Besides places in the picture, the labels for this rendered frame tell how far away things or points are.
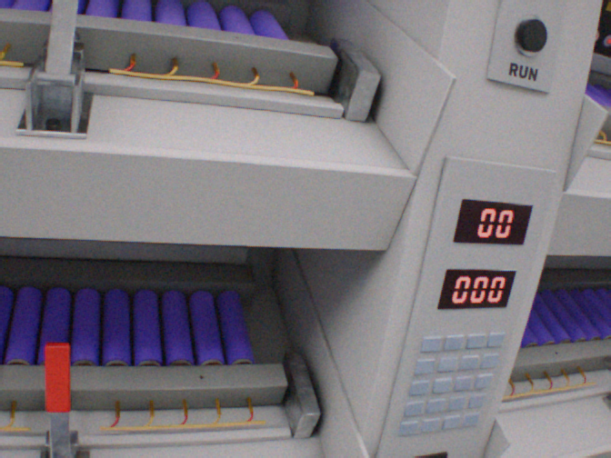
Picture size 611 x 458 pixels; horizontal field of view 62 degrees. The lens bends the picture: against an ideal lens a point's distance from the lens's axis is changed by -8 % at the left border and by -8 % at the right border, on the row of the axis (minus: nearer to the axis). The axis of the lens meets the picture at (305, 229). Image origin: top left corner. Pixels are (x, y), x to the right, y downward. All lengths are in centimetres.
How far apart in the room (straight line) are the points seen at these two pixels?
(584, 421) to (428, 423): 20
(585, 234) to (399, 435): 16
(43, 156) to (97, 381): 16
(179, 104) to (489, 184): 15
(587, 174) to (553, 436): 21
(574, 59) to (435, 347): 17
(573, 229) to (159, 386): 26
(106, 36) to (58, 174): 8
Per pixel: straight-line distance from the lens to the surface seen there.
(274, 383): 35
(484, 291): 30
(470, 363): 32
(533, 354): 47
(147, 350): 36
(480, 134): 27
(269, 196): 24
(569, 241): 35
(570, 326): 54
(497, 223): 28
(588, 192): 34
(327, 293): 35
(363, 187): 25
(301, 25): 44
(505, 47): 27
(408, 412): 31
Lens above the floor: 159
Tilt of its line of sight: 16 degrees down
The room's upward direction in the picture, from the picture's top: 9 degrees clockwise
